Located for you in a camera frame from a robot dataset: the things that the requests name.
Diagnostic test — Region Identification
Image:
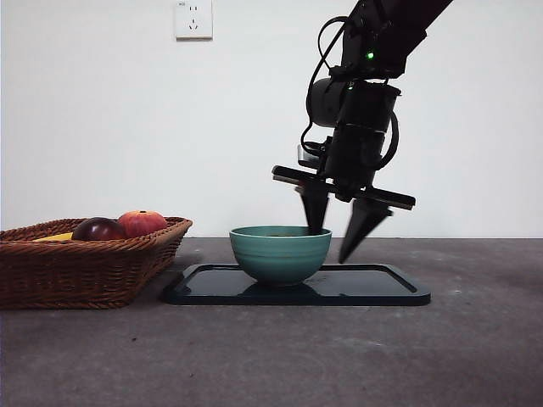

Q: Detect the teal ceramic bowl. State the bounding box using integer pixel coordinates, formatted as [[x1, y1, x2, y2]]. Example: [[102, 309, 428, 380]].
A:
[[229, 226, 333, 287]]

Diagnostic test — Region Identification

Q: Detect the black rectangular tray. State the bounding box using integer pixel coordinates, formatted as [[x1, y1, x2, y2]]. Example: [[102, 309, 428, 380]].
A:
[[160, 263, 432, 307]]

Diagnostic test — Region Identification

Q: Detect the red orange peach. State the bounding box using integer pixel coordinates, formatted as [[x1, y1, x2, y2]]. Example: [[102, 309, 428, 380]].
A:
[[117, 209, 168, 237]]

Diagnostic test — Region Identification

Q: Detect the dark red plum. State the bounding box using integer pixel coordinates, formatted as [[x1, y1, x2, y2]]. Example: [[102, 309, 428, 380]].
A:
[[71, 217, 126, 242]]

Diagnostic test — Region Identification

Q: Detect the brown wicker basket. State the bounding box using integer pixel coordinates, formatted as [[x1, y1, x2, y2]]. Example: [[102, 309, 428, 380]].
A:
[[0, 216, 194, 310]]

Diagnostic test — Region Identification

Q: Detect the yellow fruit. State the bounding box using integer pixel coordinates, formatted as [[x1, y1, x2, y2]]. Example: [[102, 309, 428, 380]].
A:
[[33, 232, 74, 243]]

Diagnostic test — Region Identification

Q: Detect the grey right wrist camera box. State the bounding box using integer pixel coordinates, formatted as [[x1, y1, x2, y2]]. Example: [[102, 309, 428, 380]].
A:
[[297, 143, 328, 167]]

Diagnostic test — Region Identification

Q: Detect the short black right wrist cable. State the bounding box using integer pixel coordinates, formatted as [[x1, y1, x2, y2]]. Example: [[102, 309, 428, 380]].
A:
[[372, 109, 401, 171]]

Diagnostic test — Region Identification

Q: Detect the long black right arm cable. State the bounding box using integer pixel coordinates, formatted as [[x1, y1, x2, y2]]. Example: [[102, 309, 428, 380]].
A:
[[299, 15, 354, 159]]

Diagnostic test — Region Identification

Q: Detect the white wall power socket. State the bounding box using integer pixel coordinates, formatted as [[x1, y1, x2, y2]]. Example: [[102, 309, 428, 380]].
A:
[[176, 0, 214, 42]]

